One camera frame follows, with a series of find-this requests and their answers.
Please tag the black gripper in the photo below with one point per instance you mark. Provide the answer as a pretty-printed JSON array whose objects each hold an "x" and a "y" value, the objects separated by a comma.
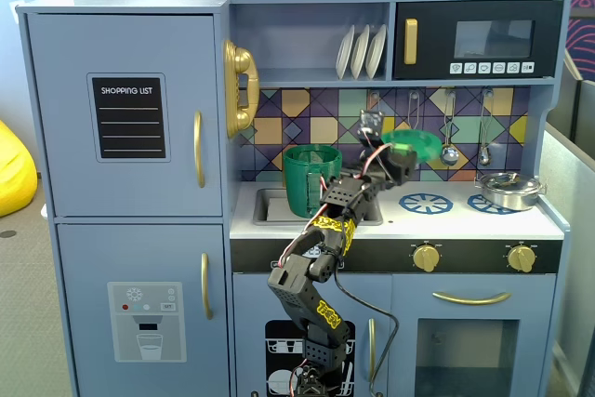
[{"x": 401, "y": 165}]

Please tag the green container lid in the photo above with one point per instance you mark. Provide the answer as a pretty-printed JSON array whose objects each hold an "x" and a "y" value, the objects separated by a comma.
[{"x": 418, "y": 143}]

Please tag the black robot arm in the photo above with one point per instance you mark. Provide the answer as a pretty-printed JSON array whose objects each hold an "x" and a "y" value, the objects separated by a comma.
[{"x": 307, "y": 295}]

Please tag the metal ladle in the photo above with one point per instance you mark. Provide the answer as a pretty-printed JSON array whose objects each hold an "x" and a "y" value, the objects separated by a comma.
[{"x": 450, "y": 155}]

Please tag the metal slotted spatula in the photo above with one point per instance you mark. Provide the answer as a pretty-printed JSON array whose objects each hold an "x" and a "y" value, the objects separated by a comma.
[{"x": 412, "y": 96}]

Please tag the small metal spoon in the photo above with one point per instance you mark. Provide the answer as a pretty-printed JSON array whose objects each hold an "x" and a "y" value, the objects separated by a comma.
[{"x": 484, "y": 156}]

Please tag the green plastic container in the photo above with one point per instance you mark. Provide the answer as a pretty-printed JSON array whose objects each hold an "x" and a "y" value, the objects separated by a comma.
[{"x": 297, "y": 183}]

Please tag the white toy plate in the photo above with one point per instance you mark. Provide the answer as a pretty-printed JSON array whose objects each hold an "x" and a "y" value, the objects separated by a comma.
[
  {"x": 375, "y": 53},
  {"x": 344, "y": 55},
  {"x": 359, "y": 55}
]

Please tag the gold stove knob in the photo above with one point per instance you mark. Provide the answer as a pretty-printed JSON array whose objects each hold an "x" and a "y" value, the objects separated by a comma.
[
  {"x": 426, "y": 257},
  {"x": 521, "y": 258}
]

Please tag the black microwave door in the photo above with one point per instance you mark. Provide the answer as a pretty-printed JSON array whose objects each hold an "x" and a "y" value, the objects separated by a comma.
[{"x": 432, "y": 43}]

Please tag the steel toy pot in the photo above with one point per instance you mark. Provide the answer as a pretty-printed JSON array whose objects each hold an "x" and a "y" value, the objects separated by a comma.
[{"x": 511, "y": 202}]

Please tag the blue oven door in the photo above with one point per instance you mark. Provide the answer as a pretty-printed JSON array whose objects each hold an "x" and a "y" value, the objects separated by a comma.
[{"x": 409, "y": 295}]

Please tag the grey toy sink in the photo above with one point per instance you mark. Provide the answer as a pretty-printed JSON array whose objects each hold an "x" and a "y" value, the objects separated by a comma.
[{"x": 260, "y": 206}]

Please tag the gold toy telephone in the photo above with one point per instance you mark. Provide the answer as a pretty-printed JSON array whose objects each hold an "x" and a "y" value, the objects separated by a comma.
[{"x": 239, "y": 60}]

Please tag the grey partition panel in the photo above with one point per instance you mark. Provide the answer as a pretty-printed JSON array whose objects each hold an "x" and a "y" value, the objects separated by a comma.
[{"x": 576, "y": 229}]

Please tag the black shopping list board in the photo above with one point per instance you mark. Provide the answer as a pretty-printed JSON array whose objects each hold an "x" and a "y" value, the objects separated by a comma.
[{"x": 130, "y": 136}]

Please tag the blue toy kitchen unit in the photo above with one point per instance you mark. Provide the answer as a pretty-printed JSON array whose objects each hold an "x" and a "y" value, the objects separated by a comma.
[{"x": 139, "y": 1}]

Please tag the blue freezer door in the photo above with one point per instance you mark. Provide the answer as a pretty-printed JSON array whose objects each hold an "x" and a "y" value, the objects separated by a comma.
[{"x": 83, "y": 257}]

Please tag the blue fridge door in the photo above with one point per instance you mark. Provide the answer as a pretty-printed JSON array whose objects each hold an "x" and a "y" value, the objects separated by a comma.
[{"x": 60, "y": 136}]

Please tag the yellow beanbag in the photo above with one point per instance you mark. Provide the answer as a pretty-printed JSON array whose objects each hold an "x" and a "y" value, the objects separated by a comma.
[{"x": 14, "y": 174}]

